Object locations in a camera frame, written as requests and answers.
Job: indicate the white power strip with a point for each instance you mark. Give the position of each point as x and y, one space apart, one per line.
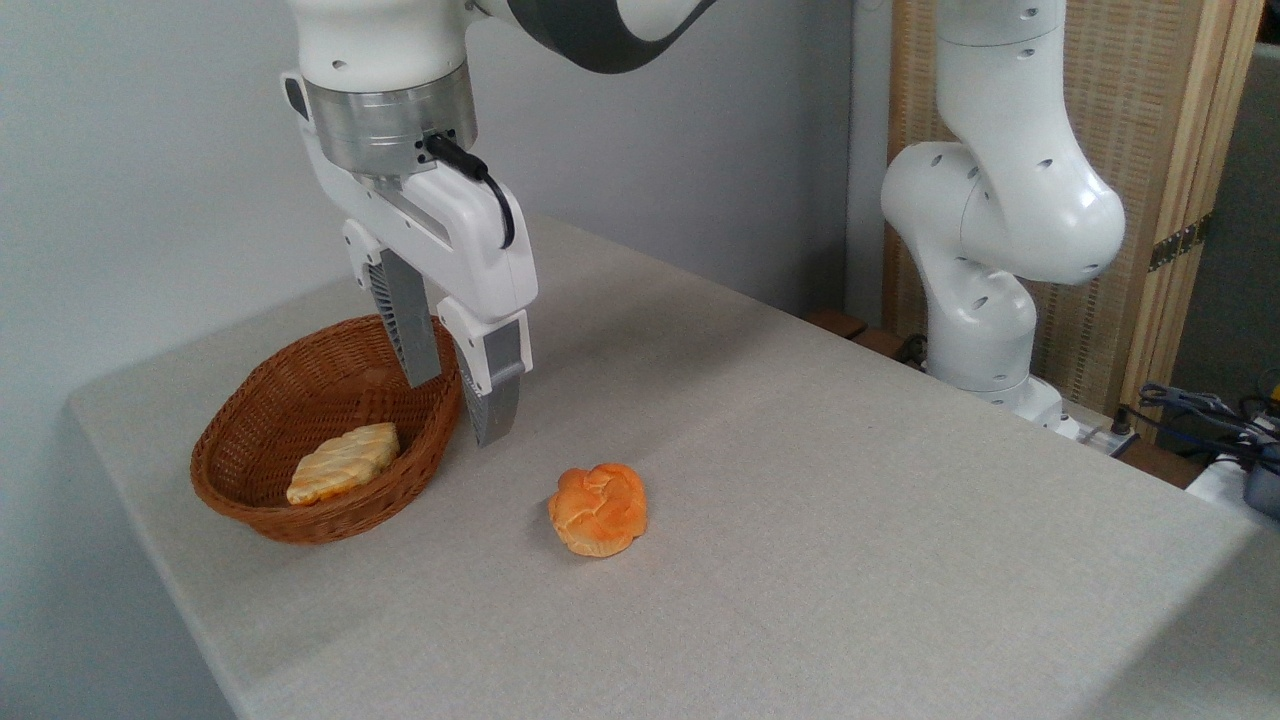
1100 435

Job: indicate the orange braided round bread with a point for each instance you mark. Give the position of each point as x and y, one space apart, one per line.
598 510

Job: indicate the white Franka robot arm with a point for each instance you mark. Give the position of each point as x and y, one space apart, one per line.
1000 200

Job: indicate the wood and rattan folding screen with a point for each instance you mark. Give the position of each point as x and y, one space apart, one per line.
1150 120

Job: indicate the brown wicker basket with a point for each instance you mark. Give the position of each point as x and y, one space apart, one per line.
300 400

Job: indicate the brass screen hinge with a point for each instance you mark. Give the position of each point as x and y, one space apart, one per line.
1180 243

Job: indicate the grey tablecloth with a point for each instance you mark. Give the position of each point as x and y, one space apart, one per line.
760 520

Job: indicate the pale leaf-shaped bread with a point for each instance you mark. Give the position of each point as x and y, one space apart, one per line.
342 462

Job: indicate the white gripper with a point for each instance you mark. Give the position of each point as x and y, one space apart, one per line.
455 235

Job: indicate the grey box device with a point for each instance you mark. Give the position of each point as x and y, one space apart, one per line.
1265 485

